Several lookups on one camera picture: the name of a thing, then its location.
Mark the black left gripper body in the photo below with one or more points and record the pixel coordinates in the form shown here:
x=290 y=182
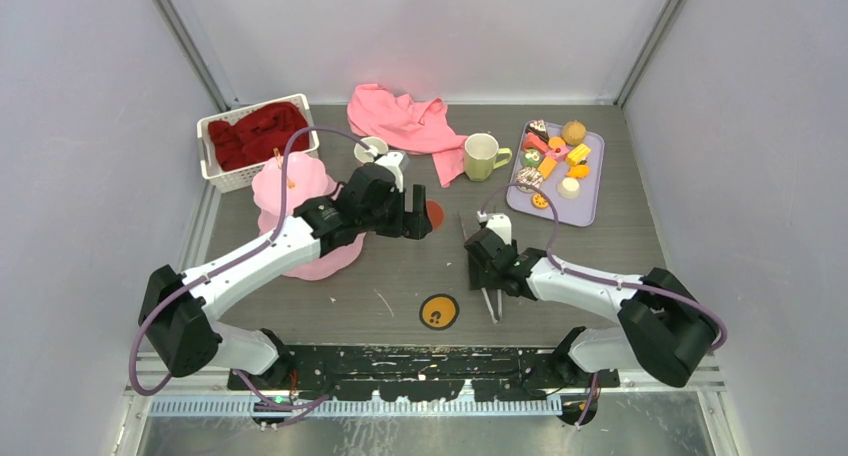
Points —
x=395 y=201

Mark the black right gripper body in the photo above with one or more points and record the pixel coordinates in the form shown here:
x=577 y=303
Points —
x=482 y=277

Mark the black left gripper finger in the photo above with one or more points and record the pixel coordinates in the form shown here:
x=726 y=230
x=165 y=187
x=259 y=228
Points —
x=417 y=222
x=390 y=224

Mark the metal serving tongs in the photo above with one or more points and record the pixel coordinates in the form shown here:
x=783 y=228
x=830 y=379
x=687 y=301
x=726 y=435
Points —
x=494 y=304

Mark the pink three-tier dessert stand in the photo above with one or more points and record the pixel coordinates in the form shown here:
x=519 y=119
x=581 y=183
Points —
x=306 y=178

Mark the sprinkled chocolate donut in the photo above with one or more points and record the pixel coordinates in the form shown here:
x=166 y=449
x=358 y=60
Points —
x=528 y=179

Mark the white round cake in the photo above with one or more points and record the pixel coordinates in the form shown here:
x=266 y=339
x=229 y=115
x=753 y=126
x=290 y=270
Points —
x=569 y=188

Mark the orange wafer bar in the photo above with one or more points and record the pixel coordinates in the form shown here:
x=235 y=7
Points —
x=547 y=166

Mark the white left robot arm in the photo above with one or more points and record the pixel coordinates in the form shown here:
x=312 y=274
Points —
x=181 y=311

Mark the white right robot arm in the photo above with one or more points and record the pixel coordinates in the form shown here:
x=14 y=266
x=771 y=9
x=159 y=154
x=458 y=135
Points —
x=658 y=326

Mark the red round coaster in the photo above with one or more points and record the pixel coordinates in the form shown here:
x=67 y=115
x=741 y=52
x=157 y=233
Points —
x=435 y=213

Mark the pink mug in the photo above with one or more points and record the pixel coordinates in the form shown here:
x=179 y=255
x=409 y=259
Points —
x=369 y=149

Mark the orange round sticker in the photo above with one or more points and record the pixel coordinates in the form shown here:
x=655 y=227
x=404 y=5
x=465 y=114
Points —
x=439 y=312

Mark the orange lotus-root cookie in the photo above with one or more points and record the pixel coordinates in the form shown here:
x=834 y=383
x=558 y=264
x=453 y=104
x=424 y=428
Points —
x=539 y=201

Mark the pink cloth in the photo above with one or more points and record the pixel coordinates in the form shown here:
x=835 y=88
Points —
x=418 y=127

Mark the green mug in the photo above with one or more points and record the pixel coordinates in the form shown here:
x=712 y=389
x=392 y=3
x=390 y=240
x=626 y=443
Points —
x=483 y=155

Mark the green frog macaron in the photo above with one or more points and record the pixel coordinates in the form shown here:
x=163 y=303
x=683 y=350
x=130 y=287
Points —
x=531 y=158

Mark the orange fish-shaped cookie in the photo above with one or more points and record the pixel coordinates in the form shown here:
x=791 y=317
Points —
x=579 y=171

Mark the lavender serving tray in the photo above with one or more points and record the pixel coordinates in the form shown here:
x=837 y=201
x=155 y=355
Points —
x=579 y=212

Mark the pink cherry cake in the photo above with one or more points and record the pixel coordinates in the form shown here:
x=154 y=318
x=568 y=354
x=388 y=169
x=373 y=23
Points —
x=558 y=153

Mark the dark red towel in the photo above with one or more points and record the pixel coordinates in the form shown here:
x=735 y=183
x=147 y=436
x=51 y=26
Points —
x=253 y=138

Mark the small orange round cookie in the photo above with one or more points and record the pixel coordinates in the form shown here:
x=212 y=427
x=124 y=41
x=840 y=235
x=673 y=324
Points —
x=557 y=144

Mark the yellow layered cake piece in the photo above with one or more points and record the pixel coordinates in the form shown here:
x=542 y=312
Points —
x=578 y=155

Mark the chocolate cake slice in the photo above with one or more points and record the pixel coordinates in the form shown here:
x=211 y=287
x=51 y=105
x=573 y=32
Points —
x=538 y=129

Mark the white plastic basket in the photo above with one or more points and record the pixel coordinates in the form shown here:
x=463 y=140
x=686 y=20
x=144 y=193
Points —
x=227 y=181

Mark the golden round bun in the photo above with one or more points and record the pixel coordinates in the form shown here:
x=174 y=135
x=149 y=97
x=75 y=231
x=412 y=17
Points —
x=573 y=133

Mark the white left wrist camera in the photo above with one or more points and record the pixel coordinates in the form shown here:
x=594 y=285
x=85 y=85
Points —
x=396 y=162

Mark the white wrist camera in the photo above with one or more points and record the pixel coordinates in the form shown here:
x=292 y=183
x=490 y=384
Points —
x=499 y=223
x=396 y=162

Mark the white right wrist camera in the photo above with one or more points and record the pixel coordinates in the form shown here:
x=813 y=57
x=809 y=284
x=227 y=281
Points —
x=499 y=223

